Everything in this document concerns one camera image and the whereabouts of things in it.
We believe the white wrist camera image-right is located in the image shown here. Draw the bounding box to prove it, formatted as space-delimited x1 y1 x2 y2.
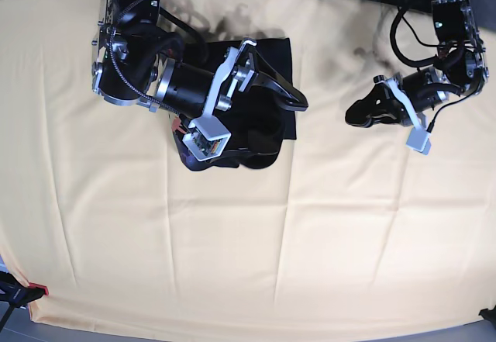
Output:
385 74 431 155

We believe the cream yellow table cloth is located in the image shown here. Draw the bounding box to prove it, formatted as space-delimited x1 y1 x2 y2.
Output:
1 0 495 341

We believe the black silver gripper body image-right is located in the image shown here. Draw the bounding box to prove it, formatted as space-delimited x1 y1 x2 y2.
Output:
374 67 463 116

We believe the black red table clamp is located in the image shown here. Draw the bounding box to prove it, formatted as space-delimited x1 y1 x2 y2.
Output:
1 271 49 330

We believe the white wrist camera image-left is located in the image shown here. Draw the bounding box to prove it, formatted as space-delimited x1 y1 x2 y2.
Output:
182 38 257 162

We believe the dark navy T-shirt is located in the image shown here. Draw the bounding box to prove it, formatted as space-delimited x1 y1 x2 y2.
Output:
173 38 297 171

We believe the black silver gripper body image-left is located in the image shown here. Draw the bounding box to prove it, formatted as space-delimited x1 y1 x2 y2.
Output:
149 39 259 119

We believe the black clamp at right corner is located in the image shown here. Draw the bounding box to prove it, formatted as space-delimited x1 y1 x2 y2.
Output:
479 307 496 328

